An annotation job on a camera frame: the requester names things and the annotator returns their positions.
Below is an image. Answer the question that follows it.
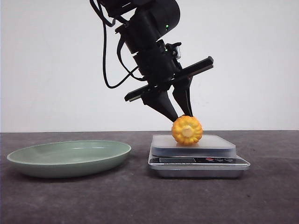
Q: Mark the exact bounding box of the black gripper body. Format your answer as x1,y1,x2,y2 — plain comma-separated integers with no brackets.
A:
125,40,214,102

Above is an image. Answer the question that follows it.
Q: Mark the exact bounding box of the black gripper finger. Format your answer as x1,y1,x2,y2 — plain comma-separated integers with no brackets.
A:
172,77,193,116
141,90,178,122

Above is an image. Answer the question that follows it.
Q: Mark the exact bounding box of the yellow corn cob piece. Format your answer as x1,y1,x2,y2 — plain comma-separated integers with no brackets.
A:
171,115,203,146

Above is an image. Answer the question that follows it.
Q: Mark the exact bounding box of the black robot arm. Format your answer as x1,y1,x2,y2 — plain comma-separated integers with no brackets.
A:
90,0,214,121

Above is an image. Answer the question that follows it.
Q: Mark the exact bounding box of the silver digital kitchen scale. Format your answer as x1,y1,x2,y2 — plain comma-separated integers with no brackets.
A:
148,134,250,178

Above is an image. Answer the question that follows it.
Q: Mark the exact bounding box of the green oval plate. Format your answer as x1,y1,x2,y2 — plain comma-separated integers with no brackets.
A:
7,140,131,178

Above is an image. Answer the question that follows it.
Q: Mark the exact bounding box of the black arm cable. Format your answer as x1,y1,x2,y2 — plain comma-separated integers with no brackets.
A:
90,0,147,89

